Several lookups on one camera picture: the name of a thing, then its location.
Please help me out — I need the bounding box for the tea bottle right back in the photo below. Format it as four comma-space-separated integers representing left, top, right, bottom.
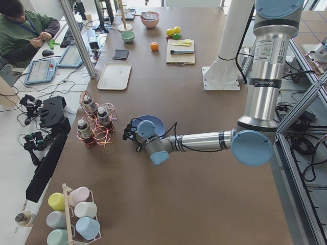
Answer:
97, 107, 113, 131

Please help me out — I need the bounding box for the grey folded cloth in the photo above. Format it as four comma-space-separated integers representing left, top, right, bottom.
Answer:
113, 49, 129, 60

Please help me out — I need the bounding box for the steel muddler black tip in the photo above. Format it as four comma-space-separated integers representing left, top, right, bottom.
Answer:
170, 50, 195, 55

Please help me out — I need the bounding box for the lemon half lower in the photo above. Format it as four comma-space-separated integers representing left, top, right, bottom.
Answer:
176, 40, 185, 45

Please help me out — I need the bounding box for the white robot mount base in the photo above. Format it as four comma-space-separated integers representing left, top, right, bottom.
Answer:
202, 0, 254, 90

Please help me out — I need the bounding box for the cream rabbit tray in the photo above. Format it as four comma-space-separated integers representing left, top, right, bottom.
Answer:
97, 62, 131, 90

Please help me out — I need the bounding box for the paper cup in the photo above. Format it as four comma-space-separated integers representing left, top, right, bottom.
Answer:
15, 210, 36, 227

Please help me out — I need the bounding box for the cup rack with cups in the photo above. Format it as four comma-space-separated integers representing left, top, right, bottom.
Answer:
46, 183, 102, 244

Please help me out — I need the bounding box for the pink bowl with ice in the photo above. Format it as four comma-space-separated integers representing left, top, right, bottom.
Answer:
141, 11, 160, 29

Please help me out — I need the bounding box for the tea bottle left back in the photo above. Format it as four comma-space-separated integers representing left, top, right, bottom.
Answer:
83, 97, 98, 114

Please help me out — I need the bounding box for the wooden stand round base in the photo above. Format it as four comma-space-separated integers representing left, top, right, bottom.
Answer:
115, 0, 133, 33

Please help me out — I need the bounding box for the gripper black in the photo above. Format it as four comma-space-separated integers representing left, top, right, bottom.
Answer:
123, 118, 143, 153

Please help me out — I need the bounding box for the yellow lemon outer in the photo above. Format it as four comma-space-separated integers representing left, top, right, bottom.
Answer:
173, 26, 181, 34

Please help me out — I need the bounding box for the computer mouse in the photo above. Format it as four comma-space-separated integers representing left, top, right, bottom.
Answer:
42, 50, 54, 57

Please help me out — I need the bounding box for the green lime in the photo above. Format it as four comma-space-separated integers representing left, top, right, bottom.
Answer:
172, 33, 180, 40

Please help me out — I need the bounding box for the mint green bowl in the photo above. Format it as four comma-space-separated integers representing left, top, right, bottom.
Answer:
121, 31, 135, 43

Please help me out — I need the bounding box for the blue plate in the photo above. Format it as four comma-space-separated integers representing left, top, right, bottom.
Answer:
132, 115, 166, 138

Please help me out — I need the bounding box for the copper wire bottle rack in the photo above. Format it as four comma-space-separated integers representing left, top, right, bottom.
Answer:
76, 90, 118, 147

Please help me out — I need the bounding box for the black keyboard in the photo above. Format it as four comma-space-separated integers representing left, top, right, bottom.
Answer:
60, 29, 75, 48

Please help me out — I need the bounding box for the orange mandarin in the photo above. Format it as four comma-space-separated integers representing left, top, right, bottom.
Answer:
150, 42, 159, 52

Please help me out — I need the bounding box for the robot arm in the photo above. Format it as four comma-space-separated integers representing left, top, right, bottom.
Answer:
123, 1, 303, 166

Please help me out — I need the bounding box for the teach pendant blue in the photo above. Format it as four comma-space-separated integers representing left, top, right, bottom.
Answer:
24, 58, 56, 85

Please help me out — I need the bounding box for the yellow plastic knife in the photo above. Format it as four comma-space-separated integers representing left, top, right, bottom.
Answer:
171, 42, 191, 46

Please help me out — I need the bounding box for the metal ice scoop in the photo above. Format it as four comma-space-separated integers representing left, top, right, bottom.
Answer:
133, 11, 159, 20

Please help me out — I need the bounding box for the yellow lemon near strawberry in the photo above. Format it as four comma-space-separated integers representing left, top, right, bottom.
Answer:
166, 29, 175, 37

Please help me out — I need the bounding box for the tea bottle front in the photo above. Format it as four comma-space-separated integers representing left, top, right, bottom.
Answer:
77, 119, 96, 147

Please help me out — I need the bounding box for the wooden cutting board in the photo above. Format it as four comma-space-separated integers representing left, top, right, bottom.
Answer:
166, 39, 195, 65

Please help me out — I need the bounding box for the seated person green jacket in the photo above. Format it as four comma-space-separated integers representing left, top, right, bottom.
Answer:
1, 1, 60, 68

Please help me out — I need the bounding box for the tea bottle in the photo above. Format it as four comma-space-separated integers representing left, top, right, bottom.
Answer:
97, 107, 113, 131
83, 97, 98, 114
77, 119, 96, 147

